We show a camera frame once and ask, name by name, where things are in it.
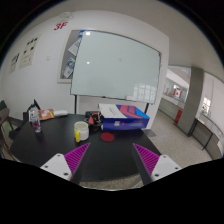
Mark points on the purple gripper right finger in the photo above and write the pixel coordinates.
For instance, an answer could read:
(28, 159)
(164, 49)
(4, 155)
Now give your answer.
(151, 166)

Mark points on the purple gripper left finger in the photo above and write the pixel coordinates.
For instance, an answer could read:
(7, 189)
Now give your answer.
(66, 165)

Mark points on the clear plastic water bottle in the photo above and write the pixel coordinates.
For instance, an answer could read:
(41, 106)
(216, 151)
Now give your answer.
(35, 120)

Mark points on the round red coaster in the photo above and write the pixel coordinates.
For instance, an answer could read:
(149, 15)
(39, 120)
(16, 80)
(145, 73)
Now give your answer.
(107, 137)

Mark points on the black red tool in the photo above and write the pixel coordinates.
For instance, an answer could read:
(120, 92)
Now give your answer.
(93, 117)

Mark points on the white flat device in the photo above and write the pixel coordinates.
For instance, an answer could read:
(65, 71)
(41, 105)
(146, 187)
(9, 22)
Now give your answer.
(59, 113)

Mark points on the orange booklet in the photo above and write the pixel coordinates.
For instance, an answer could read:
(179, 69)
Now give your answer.
(46, 114)

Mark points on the blue cardboard box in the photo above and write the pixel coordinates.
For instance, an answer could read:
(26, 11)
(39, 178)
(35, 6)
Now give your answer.
(122, 117)

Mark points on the large standing whiteboard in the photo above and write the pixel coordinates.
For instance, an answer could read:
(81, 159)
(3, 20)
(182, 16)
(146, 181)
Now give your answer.
(116, 67)

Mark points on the grey notice board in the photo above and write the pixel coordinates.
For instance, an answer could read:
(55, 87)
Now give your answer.
(68, 57)

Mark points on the white mug yellow handle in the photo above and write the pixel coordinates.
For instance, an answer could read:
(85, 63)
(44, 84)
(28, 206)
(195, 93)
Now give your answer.
(81, 131)

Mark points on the white wall poster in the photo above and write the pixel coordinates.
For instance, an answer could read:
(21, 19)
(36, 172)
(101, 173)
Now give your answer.
(28, 52)

